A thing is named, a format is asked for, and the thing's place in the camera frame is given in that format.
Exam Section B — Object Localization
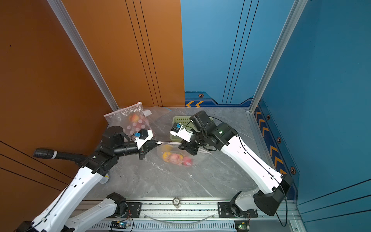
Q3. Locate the pink basket peach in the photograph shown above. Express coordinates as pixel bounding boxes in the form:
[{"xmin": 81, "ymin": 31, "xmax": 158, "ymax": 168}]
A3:
[{"xmin": 182, "ymin": 157, "xmax": 193, "ymax": 166}]

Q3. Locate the pink-trimmed bag of bags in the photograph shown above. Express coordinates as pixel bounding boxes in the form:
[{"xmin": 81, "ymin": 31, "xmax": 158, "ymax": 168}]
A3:
[{"xmin": 156, "ymin": 142, "xmax": 211, "ymax": 167}]

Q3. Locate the clear zip-top bag pink zipper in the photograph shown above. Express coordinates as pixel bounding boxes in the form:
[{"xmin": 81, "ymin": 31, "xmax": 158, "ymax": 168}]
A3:
[{"xmin": 104, "ymin": 102, "xmax": 152, "ymax": 139}]

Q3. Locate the clear zip-top bag blue zipper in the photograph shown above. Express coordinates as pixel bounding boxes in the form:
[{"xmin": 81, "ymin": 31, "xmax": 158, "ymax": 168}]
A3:
[{"xmin": 143, "ymin": 106, "xmax": 172, "ymax": 121}]

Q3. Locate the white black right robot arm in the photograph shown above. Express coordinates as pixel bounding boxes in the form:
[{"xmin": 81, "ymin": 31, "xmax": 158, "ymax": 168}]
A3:
[{"xmin": 171, "ymin": 111, "xmax": 293, "ymax": 217}]

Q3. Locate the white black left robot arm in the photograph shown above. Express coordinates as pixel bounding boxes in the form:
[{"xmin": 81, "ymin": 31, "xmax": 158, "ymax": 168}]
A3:
[{"xmin": 16, "ymin": 126, "xmax": 162, "ymax": 232}]

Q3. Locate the green perforated plastic basket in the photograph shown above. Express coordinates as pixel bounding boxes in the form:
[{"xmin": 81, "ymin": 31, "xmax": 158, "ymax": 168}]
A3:
[{"xmin": 170, "ymin": 116, "xmax": 202, "ymax": 143}]

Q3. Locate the round silver knob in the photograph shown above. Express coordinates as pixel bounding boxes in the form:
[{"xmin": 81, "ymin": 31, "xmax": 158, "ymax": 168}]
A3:
[{"xmin": 172, "ymin": 197, "xmax": 181, "ymax": 208}]

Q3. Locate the blue handheld microphone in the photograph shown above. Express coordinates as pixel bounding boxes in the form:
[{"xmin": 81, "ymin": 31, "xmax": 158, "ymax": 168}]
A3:
[{"xmin": 99, "ymin": 174, "xmax": 109, "ymax": 184}]

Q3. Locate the green circuit board left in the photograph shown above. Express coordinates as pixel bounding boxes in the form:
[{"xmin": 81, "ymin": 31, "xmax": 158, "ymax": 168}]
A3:
[{"xmin": 110, "ymin": 221, "xmax": 131, "ymax": 230}]

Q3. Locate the green circuit board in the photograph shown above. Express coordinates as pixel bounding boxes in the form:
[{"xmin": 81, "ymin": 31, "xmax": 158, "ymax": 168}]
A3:
[
  {"xmin": 110, "ymin": 221, "xmax": 131, "ymax": 230},
  {"xmin": 234, "ymin": 220, "xmax": 250, "ymax": 232}
]

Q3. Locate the green circuit board right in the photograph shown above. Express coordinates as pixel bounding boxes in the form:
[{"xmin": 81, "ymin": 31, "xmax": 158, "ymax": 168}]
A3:
[{"xmin": 234, "ymin": 220, "xmax": 250, "ymax": 232}]

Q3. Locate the black microphone on stand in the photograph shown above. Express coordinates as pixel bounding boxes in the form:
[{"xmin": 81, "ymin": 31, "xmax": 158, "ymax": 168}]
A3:
[{"xmin": 33, "ymin": 148, "xmax": 87, "ymax": 164}]

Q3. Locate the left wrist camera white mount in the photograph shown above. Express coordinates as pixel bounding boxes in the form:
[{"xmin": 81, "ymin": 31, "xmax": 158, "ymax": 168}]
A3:
[{"xmin": 134, "ymin": 129, "xmax": 153, "ymax": 150}]

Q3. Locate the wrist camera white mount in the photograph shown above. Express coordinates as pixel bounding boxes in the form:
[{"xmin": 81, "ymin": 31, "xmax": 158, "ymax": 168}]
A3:
[
  {"xmin": 134, "ymin": 129, "xmax": 153, "ymax": 150},
  {"xmin": 170, "ymin": 122, "xmax": 193, "ymax": 142}
]

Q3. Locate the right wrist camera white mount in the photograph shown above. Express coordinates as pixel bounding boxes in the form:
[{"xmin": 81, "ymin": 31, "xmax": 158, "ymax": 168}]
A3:
[{"xmin": 170, "ymin": 122, "xmax": 193, "ymax": 142}]

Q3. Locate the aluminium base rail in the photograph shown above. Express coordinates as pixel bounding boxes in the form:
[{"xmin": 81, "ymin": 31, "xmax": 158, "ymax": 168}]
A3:
[{"xmin": 86, "ymin": 198, "xmax": 306, "ymax": 232}]

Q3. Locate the aluminium corner post left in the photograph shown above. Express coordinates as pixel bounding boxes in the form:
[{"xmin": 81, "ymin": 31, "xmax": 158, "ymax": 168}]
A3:
[{"xmin": 47, "ymin": 0, "xmax": 119, "ymax": 111}]

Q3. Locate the aluminium corner post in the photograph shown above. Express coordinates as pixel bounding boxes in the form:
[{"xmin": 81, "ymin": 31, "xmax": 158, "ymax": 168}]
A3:
[
  {"xmin": 47, "ymin": 0, "xmax": 119, "ymax": 111},
  {"xmin": 249, "ymin": 0, "xmax": 308, "ymax": 113}
]

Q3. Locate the aluminium corner post right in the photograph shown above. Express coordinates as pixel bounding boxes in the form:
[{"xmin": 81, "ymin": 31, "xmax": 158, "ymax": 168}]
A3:
[{"xmin": 249, "ymin": 0, "xmax": 308, "ymax": 113}]

